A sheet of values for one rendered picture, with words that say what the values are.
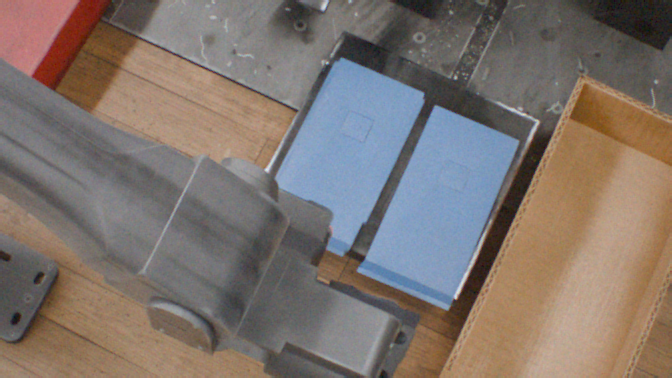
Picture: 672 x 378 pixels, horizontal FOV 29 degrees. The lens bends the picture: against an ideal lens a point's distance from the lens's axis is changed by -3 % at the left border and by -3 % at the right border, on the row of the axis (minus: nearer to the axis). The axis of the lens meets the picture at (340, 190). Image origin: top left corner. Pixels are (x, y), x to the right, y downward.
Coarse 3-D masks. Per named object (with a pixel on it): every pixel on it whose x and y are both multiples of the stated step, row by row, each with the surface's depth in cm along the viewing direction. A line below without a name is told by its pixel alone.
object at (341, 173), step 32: (352, 64) 102; (352, 96) 101; (384, 96) 101; (416, 96) 101; (320, 128) 100; (384, 128) 100; (288, 160) 99; (320, 160) 99; (352, 160) 99; (384, 160) 99; (320, 192) 98; (352, 192) 98; (352, 224) 97
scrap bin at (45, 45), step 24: (0, 0) 105; (24, 0) 105; (48, 0) 105; (72, 0) 105; (96, 0) 102; (0, 24) 104; (24, 24) 104; (48, 24) 104; (72, 24) 100; (96, 24) 105; (0, 48) 103; (24, 48) 103; (48, 48) 97; (72, 48) 102; (24, 72) 103; (48, 72) 99
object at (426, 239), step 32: (448, 128) 100; (480, 128) 101; (416, 160) 99; (448, 160) 99; (480, 160) 100; (416, 192) 98; (448, 192) 99; (480, 192) 99; (384, 224) 97; (416, 224) 98; (448, 224) 98; (480, 224) 98; (384, 256) 97; (416, 256) 97; (448, 256) 97; (416, 288) 94; (448, 288) 96
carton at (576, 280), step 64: (576, 128) 103; (640, 128) 99; (576, 192) 101; (640, 192) 101; (512, 256) 99; (576, 256) 99; (640, 256) 99; (512, 320) 97; (576, 320) 97; (640, 320) 94
